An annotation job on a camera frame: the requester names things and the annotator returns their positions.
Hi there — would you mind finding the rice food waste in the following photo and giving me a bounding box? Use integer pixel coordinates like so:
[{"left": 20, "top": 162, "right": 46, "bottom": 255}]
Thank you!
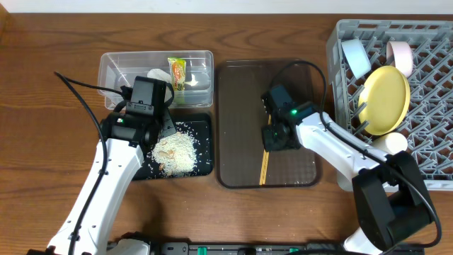
[{"left": 147, "top": 122, "right": 210, "bottom": 177}]

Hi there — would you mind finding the white tissue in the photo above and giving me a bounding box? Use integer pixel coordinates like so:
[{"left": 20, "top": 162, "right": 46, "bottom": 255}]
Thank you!
[{"left": 147, "top": 69, "right": 172, "bottom": 83}]

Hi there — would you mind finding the yellow green snack wrapper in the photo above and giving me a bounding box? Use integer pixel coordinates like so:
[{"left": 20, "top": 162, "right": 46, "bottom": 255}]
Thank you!
[{"left": 168, "top": 57, "right": 186, "bottom": 91}]

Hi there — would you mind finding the yellow plate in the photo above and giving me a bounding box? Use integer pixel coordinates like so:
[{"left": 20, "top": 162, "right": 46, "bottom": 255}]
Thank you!
[{"left": 358, "top": 66, "right": 411, "bottom": 135}]

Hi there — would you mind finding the white cup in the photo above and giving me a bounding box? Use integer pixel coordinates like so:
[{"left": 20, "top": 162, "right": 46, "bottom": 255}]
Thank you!
[{"left": 371, "top": 132, "right": 408, "bottom": 155}]

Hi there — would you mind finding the light blue bowl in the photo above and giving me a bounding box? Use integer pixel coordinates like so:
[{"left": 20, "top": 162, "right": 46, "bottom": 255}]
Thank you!
[{"left": 341, "top": 39, "right": 371, "bottom": 79}]

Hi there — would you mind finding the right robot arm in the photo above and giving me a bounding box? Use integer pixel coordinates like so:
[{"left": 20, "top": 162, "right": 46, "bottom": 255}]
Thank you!
[{"left": 262, "top": 103, "right": 442, "bottom": 254}]

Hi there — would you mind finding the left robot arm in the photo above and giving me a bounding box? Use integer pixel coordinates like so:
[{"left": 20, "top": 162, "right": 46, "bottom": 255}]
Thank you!
[{"left": 43, "top": 108, "right": 176, "bottom": 255}]

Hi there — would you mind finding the black waste tray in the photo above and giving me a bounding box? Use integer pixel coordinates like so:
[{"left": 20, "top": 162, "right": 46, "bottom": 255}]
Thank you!
[{"left": 132, "top": 113, "right": 214, "bottom": 181}]

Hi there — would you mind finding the grey dishwasher rack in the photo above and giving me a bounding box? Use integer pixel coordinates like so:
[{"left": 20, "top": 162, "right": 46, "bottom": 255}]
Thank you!
[{"left": 326, "top": 19, "right": 452, "bottom": 191}]

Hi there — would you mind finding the dark brown serving tray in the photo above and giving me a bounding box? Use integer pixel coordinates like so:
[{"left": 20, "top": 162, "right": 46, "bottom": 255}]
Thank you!
[{"left": 215, "top": 59, "right": 322, "bottom": 189}]

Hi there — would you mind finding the clear plastic bin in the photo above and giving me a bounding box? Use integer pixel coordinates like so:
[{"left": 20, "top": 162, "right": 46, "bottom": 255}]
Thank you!
[{"left": 98, "top": 50, "right": 214, "bottom": 108}]

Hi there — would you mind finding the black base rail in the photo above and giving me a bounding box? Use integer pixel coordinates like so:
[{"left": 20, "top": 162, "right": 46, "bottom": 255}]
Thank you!
[{"left": 105, "top": 232, "right": 425, "bottom": 255}]

